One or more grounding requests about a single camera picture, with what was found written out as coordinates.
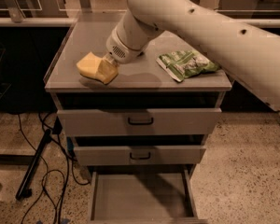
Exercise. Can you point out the middle grey drawer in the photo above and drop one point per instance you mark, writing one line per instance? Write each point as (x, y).
(152, 155)

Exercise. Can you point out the green snack bag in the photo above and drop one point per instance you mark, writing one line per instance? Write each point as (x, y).
(183, 64)

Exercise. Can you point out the bottom grey drawer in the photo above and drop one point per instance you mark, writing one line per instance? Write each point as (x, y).
(146, 198)

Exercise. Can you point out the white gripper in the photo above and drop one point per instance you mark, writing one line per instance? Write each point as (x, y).
(118, 48)

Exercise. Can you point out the grey drawer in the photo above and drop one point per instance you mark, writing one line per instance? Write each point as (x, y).
(146, 198)
(127, 122)
(152, 155)

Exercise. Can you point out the white rail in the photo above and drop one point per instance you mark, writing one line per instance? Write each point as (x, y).
(262, 23)
(38, 22)

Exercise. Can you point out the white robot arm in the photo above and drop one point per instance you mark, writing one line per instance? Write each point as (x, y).
(248, 54)

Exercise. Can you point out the white rail right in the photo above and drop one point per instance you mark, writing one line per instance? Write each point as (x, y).
(262, 23)

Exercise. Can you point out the top grey drawer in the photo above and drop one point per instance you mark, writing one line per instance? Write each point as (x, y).
(127, 122)

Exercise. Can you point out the yellow sponge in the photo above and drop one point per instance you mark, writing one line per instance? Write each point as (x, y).
(89, 66)

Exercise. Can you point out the grey drawer cabinet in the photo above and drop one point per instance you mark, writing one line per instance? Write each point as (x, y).
(141, 84)

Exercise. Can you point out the black bar on floor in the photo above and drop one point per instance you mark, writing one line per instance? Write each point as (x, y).
(24, 190)

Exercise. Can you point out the white rail left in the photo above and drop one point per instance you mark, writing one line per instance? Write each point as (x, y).
(38, 22)

